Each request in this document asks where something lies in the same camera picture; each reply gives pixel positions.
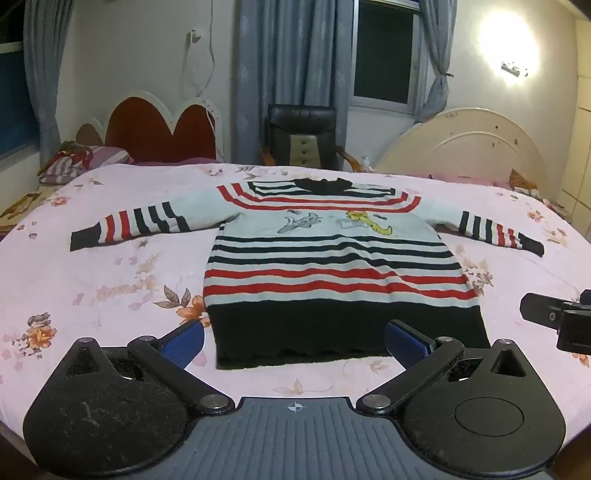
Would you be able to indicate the wall lamp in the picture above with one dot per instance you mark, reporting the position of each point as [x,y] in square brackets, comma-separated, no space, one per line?
[515,68]

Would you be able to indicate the black office chair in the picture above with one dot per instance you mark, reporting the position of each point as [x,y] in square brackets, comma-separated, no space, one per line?
[300,122]

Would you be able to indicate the pink striped pillow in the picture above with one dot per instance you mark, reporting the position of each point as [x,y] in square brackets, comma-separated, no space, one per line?
[92,157]

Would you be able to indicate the red scalloped headboard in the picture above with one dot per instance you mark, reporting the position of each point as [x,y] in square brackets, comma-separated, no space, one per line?
[147,129]

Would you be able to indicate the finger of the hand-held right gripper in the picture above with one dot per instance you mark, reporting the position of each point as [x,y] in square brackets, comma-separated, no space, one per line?
[575,330]
[540,311]

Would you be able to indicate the small white bottle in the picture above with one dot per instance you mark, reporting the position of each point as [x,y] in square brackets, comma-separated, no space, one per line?
[366,162]

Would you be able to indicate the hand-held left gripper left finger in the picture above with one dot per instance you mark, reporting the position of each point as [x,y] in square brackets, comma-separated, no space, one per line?
[184,345]

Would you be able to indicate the striped knit sweater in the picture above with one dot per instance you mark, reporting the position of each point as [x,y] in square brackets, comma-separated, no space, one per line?
[323,277]

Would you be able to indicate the grey-blue curtain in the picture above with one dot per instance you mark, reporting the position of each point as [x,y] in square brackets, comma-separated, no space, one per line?
[46,69]
[286,55]
[436,55]

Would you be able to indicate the cream arched headboard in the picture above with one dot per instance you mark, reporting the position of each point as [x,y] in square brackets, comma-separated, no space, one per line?
[461,152]

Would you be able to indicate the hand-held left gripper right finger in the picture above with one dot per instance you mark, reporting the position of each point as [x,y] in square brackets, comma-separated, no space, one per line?
[408,342]

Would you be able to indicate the dark window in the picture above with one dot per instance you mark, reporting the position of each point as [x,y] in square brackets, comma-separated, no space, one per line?
[16,92]
[383,50]

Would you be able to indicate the magenta blanket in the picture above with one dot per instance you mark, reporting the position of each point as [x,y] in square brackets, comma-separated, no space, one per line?
[175,161]

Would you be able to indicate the white wardrobe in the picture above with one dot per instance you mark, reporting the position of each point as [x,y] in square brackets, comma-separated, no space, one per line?
[579,138]

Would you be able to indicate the pink floral bed sheet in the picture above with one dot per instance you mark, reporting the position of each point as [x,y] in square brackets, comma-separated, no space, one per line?
[115,286]

